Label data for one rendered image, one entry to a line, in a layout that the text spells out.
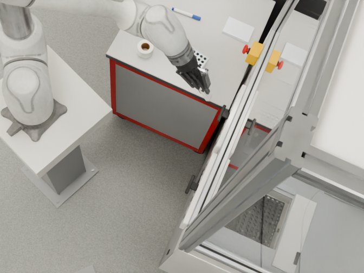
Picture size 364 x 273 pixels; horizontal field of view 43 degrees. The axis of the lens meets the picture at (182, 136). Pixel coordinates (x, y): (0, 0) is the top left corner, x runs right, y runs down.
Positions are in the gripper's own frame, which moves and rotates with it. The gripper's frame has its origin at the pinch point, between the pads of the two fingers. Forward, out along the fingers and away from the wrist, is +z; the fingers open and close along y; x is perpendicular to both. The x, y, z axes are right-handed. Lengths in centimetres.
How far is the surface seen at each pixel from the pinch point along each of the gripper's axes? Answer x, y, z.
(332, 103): -43, 71, -67
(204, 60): 25.0, -17.9, 13.5
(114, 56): 11, -49, -4
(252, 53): 30.5, 3.0, 13.9
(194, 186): -31.5, 3.2, 14.1
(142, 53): 15.4, -38.3, -1.1
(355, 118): -43, 74, -65
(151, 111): 11, -56, 41
